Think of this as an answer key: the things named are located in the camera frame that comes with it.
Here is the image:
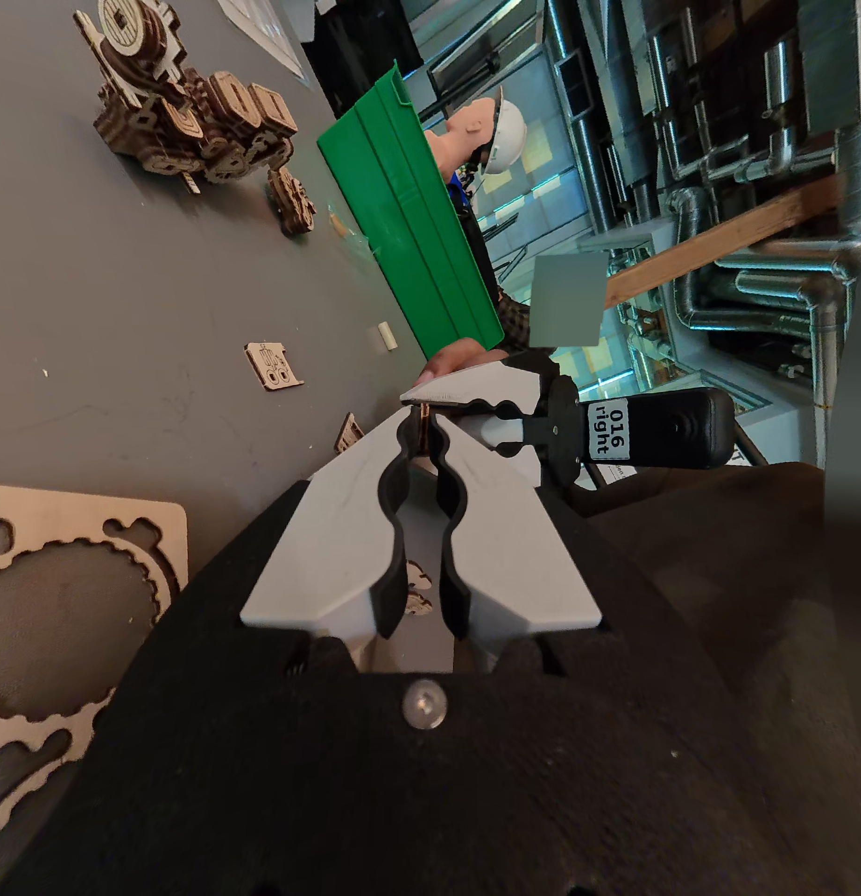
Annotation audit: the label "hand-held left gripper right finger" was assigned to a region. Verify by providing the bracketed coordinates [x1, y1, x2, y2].
[430, 412, 604, 672]

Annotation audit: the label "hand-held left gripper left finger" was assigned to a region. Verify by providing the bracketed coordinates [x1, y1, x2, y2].
[239, 405, 414, 673]

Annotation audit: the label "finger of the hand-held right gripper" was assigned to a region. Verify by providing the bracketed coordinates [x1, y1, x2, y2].
[462, 412, 529, 456]
[400, 357, 547, 415]

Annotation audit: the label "small wooden part assembly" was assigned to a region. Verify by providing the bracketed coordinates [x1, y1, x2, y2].
[402, 560, 435, 617]

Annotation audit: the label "wooden puzzle sheet round holes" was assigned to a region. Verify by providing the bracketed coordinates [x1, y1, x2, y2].
[0, 483, 190, 851]

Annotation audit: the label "person's right forearm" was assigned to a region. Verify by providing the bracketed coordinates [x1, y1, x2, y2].
[571, 462, 834, 771]

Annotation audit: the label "person's right hand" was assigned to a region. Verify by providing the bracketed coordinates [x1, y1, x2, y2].
[413, 337, 510, 386]

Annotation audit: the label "green plastic bin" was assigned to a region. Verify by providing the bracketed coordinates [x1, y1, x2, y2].
[316, 59, 505, 357]

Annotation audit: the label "bundle of metal pipes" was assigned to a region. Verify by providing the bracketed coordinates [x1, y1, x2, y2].
[672, 231, 859, 414]

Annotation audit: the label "wooden beam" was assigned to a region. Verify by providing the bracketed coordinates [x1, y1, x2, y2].
[604, 175, 848, 309]

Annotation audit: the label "small wooden card square holes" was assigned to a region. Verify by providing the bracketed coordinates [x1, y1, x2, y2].
[245, 341, 305, 392]

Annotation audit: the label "mannequin head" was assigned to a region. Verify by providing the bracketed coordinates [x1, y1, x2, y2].
[422, 97, 498, 169]

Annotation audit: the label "white hard hat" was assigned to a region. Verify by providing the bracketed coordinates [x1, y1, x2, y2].
[483, 84, 528, 176]

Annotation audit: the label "small wooden wheel part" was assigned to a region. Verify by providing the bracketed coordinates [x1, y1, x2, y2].
[266, 168, 317, 235]

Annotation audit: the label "black monitor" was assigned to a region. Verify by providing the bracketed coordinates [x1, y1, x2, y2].
[311, 0, 431, 120]

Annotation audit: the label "wooden mechanical model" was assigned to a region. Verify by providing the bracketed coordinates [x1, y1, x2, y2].
[73, 0, 297, 196]

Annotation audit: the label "printed instruction sheet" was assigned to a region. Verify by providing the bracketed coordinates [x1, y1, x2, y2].
[217, 0, 312, 88]

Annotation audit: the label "round spiral metal duct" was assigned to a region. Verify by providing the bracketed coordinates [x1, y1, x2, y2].
[543, 0, 638, 235]

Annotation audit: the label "large metal ventilation duct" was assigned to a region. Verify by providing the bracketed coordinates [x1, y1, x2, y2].
[795, 0, 861, 141]

